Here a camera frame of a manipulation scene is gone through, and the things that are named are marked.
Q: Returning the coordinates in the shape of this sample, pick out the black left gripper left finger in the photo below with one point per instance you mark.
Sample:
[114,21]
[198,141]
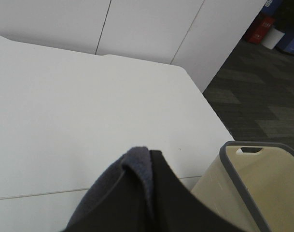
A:
[121,209]

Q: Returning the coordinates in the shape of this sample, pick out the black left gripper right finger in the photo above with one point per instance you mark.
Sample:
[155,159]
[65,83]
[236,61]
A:
[176,209]

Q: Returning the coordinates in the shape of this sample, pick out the dark grey towel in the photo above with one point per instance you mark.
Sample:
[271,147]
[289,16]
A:
[138,161]

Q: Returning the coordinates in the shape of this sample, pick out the beige basket grey rim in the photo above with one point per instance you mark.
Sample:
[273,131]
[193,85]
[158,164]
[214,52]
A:
[251,185]

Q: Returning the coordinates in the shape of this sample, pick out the red box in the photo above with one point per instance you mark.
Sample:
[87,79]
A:
[258,28]

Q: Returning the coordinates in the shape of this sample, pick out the blue board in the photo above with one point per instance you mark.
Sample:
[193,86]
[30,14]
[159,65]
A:
[283,12]

